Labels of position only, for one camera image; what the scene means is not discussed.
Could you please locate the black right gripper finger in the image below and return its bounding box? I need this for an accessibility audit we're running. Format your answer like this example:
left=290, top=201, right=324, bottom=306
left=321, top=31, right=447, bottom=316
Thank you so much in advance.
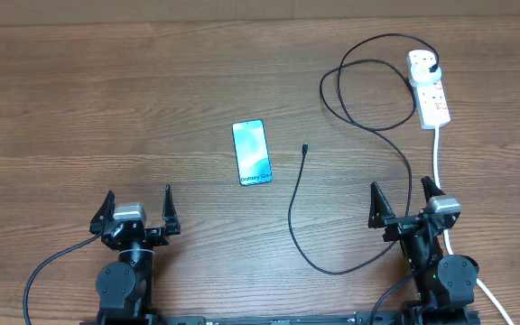
left=421, top=176, right=445, bottom=202
left=368, top=181, right=395, bottom=228

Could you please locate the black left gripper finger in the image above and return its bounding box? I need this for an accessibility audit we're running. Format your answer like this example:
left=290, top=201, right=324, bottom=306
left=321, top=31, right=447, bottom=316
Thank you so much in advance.
left=162, top=184, right=181, bottom=235
left=89, top=190, right=116, bottom=235

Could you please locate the Samsung Galaxy smartphone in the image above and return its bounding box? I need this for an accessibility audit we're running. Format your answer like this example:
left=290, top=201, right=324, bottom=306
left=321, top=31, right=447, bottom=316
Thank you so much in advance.
left=232, top=119, right=273, bottom=186

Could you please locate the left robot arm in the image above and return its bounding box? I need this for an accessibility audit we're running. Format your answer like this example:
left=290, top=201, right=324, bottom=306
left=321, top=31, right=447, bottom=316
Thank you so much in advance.
left=89, top=186, right=181, bottom=324

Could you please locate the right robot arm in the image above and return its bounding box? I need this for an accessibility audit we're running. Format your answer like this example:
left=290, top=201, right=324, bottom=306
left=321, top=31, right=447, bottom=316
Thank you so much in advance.
left=368, top=177, right=480, bottom=325

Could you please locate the white power strip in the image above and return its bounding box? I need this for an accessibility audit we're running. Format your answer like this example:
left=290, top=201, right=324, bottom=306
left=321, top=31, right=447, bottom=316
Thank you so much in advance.
left=406, top=50, right=450, bottom=130

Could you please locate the white USB wall charger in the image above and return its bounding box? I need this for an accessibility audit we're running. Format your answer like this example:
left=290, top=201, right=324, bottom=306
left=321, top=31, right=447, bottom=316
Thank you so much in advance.
left=409, top=65, right=442, bottom=88

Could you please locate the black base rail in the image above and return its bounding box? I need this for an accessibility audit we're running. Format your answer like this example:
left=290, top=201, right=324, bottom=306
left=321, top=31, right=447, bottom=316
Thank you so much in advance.
left=80, top=311, right=413, bottom=325

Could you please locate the black USB charging cable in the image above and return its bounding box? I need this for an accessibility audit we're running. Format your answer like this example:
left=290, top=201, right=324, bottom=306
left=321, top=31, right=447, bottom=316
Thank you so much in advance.
left=287, top=32, right=441, bottom=276

